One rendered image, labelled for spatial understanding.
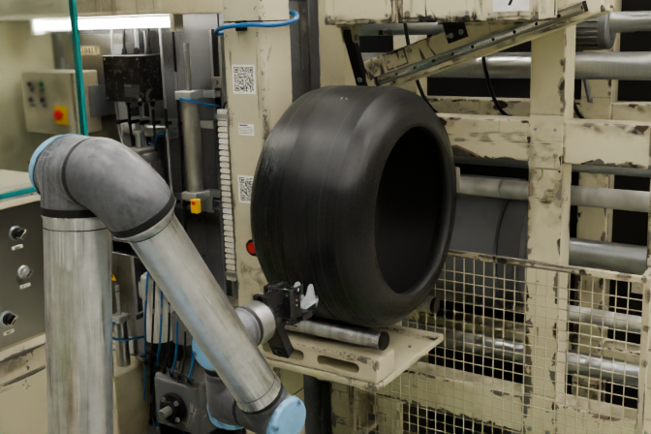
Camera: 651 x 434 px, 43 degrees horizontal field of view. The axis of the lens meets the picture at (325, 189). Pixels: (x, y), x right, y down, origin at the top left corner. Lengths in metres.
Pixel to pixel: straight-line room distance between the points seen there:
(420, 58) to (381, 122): 0.48
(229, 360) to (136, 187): 0.37
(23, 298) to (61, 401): 0.71
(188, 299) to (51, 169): 0.30
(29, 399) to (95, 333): 0.75
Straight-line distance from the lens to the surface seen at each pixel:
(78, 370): 1.45
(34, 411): 2.19
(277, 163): 1.88
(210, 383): 1.67
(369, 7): 2.22
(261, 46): 2.10
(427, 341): 2.25
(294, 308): 1.78
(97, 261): 1.41
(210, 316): 1.41
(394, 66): 2.34
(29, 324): 2.18
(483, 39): 2.22
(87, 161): 1.31
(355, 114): 1.87
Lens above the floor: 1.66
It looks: 12 degrees down
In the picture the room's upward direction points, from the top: 2 degrees counter-clockwise
